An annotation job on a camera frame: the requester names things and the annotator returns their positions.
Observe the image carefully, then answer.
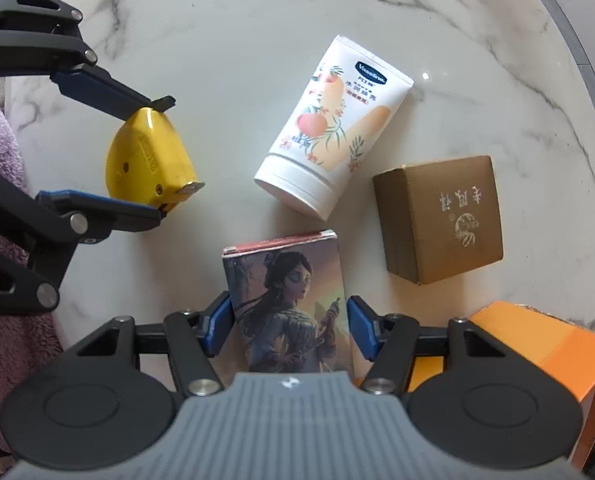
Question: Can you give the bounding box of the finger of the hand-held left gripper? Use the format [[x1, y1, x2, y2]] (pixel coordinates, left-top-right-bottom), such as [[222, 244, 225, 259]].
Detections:
[[0, 0, 176, 122], [0, 160, 164, 317]]

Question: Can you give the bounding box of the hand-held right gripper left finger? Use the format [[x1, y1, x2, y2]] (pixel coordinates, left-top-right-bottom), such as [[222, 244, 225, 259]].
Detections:
[[77, 290, 236, 397]]

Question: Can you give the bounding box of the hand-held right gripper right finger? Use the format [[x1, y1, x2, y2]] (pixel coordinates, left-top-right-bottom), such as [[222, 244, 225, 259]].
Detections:
[[346, 295, 491, 395]]

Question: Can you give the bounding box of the yellow tape measure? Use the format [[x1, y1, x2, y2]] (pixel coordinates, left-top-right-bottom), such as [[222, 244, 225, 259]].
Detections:
[[106, 106, 205, 206]]

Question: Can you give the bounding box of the illustrated card box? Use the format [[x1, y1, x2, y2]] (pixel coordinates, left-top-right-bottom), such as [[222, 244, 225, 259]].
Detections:
[[221, 230, 357, 377]]

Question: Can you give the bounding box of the orange cardboard box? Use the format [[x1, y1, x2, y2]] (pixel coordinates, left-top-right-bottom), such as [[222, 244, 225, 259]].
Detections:
[[407, 301, 595, 472]]

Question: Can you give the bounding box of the person's left forearm purple sleeve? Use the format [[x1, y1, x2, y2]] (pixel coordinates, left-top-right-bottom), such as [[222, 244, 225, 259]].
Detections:
[[0, 90, 69, 463]]

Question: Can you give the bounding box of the brown cardboard box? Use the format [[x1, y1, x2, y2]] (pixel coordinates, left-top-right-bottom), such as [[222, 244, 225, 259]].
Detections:
[[372, 155, 505, 287]]

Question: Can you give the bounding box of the white lotion tube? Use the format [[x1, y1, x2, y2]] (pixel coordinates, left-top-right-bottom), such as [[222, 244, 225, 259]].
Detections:
[[254, 35, 415, 222]]

